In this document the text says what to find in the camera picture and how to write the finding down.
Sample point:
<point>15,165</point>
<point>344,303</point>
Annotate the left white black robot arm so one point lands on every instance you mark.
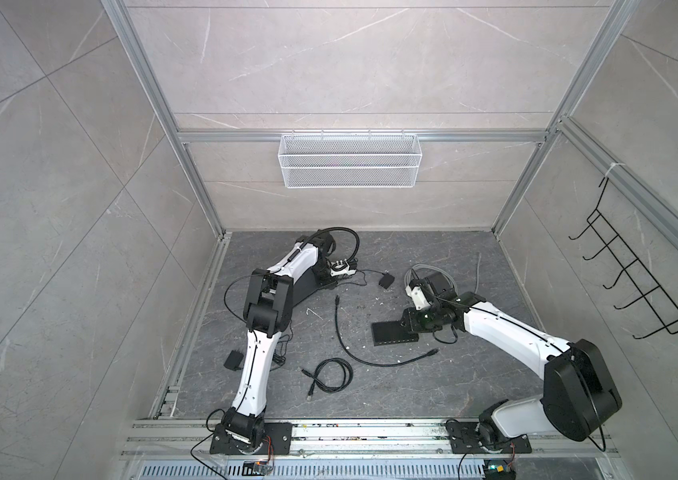
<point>317,260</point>

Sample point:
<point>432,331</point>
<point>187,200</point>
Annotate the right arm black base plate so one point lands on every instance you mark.
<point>472,437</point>

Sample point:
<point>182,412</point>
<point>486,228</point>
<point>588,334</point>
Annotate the ribbed black network switch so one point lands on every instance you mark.
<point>391,333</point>

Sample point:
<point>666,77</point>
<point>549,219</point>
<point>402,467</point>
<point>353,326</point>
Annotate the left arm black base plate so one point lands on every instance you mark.
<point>269,437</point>

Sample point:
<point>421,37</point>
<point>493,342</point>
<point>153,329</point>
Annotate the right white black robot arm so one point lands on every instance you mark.
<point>579,394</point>

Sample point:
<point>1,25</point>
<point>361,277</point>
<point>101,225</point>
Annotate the flat dark grey network switch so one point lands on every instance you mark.
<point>310,282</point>

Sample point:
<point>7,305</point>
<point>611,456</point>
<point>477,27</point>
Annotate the white wire mesh basket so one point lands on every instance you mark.
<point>332,161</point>

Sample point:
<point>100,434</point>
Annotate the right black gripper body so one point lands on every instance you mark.
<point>422,320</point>

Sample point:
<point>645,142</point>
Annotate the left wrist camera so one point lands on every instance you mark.
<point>342,268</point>

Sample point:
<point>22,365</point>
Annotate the black wire hook rack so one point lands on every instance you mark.
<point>632,270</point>

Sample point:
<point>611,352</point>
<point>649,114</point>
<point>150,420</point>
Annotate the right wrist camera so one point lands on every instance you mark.
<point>418,297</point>

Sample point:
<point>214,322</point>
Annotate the black power adapter with cable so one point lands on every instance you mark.
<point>385,279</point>

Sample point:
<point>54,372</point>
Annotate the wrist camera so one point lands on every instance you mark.
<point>342,268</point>
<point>418,297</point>

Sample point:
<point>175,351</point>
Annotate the aluminium mounting rail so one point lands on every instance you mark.
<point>294,438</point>

